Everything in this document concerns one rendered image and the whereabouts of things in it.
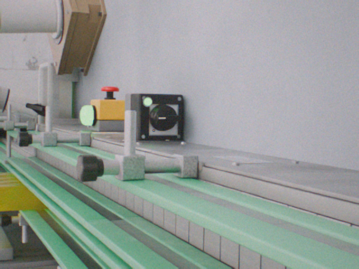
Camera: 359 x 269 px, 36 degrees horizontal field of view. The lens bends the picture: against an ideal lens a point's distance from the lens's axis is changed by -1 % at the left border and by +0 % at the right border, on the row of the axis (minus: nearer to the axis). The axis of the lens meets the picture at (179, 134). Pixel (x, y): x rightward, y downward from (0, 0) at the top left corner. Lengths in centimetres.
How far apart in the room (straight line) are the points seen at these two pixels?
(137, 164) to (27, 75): 471
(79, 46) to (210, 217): 115
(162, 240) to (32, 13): 96
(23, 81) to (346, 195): 493
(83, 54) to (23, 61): 375
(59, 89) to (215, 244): 116
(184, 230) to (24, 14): 96
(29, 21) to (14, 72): 377
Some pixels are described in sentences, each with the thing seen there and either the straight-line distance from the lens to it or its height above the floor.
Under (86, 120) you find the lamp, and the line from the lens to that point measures 121.
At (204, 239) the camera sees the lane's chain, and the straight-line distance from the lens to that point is 61.
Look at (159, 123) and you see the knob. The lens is 91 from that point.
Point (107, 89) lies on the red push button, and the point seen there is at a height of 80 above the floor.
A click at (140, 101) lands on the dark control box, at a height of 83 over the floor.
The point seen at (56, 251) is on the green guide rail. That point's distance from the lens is 97.
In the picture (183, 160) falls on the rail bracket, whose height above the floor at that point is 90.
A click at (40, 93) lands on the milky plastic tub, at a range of 183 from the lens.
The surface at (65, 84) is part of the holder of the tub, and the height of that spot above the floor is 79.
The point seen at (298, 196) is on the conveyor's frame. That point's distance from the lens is 46.
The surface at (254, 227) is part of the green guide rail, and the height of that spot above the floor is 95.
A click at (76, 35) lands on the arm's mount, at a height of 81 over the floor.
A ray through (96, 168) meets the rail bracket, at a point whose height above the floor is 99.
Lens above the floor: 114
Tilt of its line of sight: 24 degrees down
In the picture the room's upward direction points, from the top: 90 degrees counter-clockwise
